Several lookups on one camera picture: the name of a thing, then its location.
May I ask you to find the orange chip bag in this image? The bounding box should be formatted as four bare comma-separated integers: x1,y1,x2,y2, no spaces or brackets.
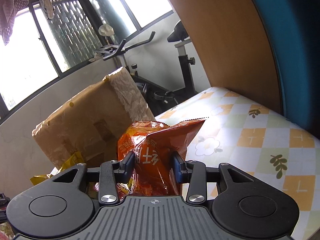
98,118,205,205

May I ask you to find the wooden headboard panel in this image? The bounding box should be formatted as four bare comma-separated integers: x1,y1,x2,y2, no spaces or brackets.
169,0,282,113

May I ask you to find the floral checkered bed sheet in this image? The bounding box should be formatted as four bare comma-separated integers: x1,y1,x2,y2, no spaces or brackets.
156,87,319,239

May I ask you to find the hanging red patterned cloth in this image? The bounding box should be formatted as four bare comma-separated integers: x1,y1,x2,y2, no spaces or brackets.
1,0,29,45

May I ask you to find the window with black frame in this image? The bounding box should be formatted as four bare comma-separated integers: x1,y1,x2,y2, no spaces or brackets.
1,0,173,120

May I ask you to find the yellow crinkled snack bag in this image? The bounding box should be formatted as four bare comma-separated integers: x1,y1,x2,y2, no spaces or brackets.
30,151,86,186

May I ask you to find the black exercise bike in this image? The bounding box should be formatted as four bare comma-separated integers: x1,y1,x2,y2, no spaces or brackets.
94,20,197,118

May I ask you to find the brown cardboard box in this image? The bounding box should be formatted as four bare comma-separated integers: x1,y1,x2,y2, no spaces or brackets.
32,67,155,168

